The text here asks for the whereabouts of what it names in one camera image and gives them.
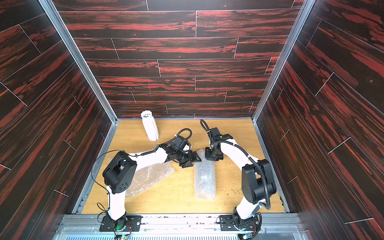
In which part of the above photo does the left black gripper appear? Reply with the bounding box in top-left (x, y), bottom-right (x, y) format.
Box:
top-left (175, 150), bottom-right (203, 168)

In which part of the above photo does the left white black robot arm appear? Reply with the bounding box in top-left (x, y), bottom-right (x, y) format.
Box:
top-left (102, 146), bottom-right (202, 232)

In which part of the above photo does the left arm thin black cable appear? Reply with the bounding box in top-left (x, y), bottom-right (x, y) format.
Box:
top-left (90, 149), bottom-right (124, 217)

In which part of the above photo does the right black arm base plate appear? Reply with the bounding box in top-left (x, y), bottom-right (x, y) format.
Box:
top-left (217, 214), bottom-right (262, 231)

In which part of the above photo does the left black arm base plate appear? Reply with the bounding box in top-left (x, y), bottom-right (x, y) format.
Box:
top-left (99, 215), bottom-right (142, 233)

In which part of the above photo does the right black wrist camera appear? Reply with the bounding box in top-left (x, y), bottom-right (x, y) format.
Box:
top-left (207, 128), bottom-right (233, 146)

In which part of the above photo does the white ribbed vase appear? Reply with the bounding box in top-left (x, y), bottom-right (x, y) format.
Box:
top-left (141, 110), bottom-right (160, 142)

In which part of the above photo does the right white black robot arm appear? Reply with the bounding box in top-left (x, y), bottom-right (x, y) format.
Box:
top-left (205, 139), bottom-right (277, 236)

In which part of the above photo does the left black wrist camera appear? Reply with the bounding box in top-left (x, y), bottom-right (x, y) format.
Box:
top-left (170, 136), bottom-right (191, 152)

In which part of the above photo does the aluminium front rail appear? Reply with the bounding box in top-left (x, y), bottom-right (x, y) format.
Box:
top-left (53, 213), bottom-right (310, 240)

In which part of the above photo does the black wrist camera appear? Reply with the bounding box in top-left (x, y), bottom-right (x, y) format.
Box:
top-left (207, 128), bottom-right (233, 146)
top-left (170, 136), bottom-right (191, 152)

